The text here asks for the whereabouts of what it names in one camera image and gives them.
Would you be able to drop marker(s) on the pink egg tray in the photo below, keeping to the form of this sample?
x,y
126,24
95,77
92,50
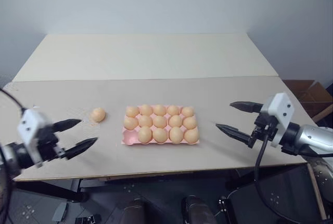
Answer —
x,y
129,137

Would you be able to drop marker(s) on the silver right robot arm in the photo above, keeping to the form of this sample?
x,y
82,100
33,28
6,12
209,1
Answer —
x,y
308,137

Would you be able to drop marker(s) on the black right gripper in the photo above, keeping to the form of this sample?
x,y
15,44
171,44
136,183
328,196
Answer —
x,y
265,128

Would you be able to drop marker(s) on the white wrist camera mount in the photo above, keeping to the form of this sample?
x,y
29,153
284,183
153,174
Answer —
x,y
30,126
279,109

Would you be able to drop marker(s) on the brown egg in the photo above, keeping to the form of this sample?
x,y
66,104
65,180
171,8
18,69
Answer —
x,y
159,110
187,111
132,111
97,115
145,121
189,123
191,136
159,135
130,123
146,110
145,134
175,121
173,110
159,121
176,134

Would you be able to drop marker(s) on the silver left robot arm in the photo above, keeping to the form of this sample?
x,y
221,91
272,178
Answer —
x,y
11,156

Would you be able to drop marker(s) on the brown cardboard box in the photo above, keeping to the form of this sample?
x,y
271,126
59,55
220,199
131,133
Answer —
x,y
307,96

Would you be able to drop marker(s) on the wooden strip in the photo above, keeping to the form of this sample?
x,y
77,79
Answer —
x,y
316,190

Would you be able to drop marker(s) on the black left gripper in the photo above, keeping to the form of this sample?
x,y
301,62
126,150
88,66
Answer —
x,y
50,143

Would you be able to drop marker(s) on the black table frame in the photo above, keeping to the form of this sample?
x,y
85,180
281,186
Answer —
x,y
78,191

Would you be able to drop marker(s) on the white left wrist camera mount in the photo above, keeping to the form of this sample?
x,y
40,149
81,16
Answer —
x,y
30,126

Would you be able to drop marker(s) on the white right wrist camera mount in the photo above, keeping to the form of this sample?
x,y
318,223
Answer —
x,y
279,109

